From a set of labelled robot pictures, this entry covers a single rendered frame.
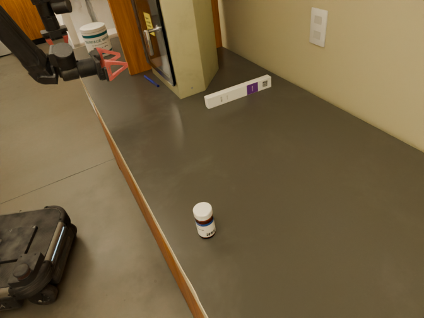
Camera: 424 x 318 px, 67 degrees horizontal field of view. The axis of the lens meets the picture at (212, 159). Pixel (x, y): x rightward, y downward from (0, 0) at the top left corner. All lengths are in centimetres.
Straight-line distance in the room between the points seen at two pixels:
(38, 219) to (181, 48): 133
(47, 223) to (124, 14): 120
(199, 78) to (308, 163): 58
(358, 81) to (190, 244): 72
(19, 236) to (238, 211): 147
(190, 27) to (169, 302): 128
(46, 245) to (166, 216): 120
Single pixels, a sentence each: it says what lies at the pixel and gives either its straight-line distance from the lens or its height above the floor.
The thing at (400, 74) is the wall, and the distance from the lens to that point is 102.
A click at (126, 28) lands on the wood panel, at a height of 114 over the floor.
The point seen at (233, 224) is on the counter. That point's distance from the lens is 76.
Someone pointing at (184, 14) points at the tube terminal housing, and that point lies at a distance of 119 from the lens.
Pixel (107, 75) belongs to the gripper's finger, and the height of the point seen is 113.
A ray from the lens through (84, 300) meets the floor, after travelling 193.
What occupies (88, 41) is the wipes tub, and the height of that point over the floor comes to 103.
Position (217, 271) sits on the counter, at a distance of 69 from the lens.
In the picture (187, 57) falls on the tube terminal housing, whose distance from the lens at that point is 122.
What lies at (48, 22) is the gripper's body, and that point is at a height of 123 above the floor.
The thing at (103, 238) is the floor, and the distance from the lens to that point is 213.
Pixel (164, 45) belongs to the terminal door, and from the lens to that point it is 120.
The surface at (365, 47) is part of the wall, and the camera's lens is 107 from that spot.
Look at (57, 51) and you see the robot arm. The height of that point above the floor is 124.
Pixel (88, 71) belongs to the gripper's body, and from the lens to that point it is 115.
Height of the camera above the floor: 153
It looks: 39 degrees down
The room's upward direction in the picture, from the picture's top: 9 degrees counter-clockwise
